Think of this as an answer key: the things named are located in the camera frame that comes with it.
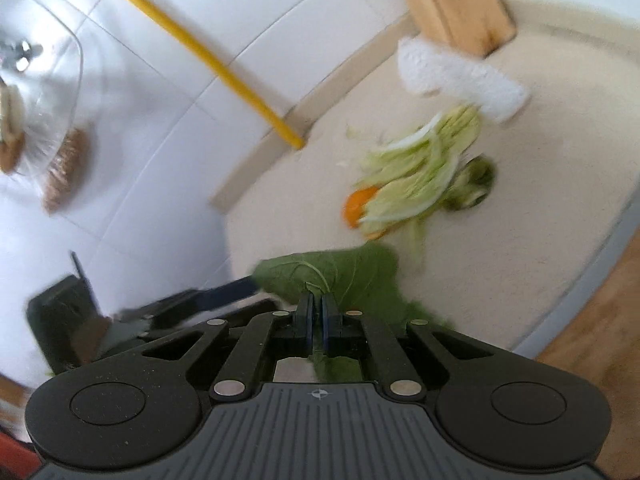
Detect brown bristle brush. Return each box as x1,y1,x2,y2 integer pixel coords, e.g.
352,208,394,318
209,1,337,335
41,127,92,215

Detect yellow pipe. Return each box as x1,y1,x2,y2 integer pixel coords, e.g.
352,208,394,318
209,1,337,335
72,0,307,152

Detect wooden knife block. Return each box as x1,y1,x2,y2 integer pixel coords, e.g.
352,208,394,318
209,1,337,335
385,0,518,59

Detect wooden brush blue label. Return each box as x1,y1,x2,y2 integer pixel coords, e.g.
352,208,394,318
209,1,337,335
0,85,27,176

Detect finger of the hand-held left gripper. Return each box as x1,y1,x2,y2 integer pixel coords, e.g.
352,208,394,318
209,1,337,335
142,276,259,333

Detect large green leaf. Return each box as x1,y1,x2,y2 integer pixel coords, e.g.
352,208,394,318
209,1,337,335
252,242,451,382

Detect white paper towel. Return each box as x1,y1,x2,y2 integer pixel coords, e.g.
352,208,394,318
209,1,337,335
397,35,532,124

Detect metal angle valve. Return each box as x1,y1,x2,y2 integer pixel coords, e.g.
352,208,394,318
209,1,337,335
0,40,45,72

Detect dark green vegetable scrap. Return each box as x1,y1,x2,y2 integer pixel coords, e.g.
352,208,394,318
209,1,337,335
442,155,499,212

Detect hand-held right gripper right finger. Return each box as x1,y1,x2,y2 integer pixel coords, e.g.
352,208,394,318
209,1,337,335
321,293,494,403

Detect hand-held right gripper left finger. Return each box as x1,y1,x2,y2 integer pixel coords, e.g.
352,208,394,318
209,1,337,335
141,292,317,403

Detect orange carrot piece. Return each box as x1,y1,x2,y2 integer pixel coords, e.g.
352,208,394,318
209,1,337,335
342,186,387,239

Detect clear plastic cover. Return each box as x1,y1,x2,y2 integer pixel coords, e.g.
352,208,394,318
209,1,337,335
0,0,84,181

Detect shredded cabbage scraps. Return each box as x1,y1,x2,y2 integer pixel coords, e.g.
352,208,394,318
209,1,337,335
350,104,484,242

